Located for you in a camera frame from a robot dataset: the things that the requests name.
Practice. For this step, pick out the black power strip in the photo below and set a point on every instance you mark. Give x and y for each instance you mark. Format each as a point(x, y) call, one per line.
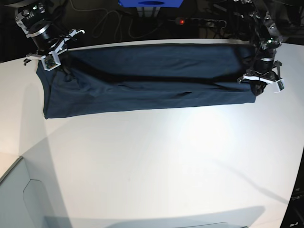
point(204, 23)

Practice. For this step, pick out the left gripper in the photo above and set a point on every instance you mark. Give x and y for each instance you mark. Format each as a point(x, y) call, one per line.
point(263, 72)

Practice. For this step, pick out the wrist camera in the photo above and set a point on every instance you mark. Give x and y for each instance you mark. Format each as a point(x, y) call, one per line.
point(51, 61)
point(279, 86)

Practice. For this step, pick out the grey bin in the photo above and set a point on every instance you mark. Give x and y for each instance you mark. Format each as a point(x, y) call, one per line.
point(24, 202)

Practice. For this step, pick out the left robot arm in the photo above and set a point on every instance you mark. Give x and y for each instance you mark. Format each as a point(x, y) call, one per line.
point(266, 38)

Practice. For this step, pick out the dark blue T-shirt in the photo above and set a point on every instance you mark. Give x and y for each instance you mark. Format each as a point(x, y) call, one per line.
point(146, 77)

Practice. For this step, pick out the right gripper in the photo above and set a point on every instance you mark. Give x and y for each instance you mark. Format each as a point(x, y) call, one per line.
point(49, 42)

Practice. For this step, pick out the blue box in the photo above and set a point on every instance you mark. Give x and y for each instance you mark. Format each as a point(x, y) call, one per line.
point(150, 3)

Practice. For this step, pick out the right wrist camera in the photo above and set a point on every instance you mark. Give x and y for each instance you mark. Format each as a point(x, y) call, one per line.
point(51, 61)

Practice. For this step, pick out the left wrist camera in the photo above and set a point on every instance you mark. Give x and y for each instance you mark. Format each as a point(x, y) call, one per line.
point(279, 86)

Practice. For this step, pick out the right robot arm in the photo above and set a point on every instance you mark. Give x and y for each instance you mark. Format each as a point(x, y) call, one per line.
point(40, 26)

